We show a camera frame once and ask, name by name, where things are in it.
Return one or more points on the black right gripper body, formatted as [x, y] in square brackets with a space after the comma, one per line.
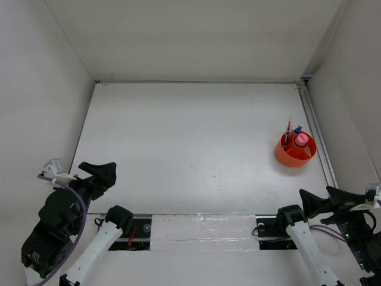
[354, 224]

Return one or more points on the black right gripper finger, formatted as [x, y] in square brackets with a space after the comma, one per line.
[340, 197]
[314, 205]

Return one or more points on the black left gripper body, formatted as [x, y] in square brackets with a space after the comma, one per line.
[87, 190]

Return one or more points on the clear spray bottle blue cap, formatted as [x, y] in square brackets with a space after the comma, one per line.
[297, 130]

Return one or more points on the red ink pen refill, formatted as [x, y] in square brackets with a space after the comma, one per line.
[287, 133]

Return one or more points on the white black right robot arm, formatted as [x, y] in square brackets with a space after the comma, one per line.
[338, 270]

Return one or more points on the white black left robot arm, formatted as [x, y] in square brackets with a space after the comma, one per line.
[43, 258]

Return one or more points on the orange round stationery container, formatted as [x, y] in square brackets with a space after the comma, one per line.
[295, 156]

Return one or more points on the pink capped item in container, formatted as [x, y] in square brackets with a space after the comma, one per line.
[301, 140]

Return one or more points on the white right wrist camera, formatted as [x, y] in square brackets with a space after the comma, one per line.
[372, 198]

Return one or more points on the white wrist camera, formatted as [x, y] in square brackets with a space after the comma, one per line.
[372, 198]
[54, 174]

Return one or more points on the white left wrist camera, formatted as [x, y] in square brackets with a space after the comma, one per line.
[54, 174]

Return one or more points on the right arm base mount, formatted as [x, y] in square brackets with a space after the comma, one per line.
[270, 236]

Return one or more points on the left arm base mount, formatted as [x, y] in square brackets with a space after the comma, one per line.
[137, 232]

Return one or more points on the aluminium frame rail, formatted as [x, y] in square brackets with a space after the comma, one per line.
[316, 132]

